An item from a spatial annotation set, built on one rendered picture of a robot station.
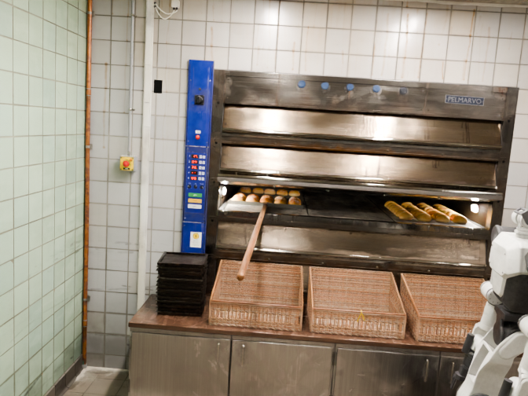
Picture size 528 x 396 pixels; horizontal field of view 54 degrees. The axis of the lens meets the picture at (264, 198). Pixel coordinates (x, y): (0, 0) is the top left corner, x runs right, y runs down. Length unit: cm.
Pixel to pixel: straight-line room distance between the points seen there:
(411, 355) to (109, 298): 202
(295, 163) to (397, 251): 90
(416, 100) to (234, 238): 149
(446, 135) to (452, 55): 50
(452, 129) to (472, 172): 31
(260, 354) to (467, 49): 227
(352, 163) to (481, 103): 90
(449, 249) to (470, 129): 80
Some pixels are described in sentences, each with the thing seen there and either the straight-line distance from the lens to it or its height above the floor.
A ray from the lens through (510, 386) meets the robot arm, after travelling 236.
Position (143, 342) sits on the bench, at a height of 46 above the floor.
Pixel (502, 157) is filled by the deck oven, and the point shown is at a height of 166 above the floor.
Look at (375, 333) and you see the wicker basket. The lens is 318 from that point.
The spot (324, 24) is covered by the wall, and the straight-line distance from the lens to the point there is 346.
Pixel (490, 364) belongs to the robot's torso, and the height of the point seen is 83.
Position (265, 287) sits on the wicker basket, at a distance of 349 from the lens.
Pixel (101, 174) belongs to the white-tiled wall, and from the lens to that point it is 362.
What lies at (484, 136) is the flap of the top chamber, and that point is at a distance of 362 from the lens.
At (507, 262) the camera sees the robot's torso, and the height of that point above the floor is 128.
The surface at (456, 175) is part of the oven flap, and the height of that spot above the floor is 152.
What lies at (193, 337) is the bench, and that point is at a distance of 314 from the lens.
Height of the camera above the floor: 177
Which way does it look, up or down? 8 degrees down
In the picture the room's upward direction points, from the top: 4 degrees clockwise
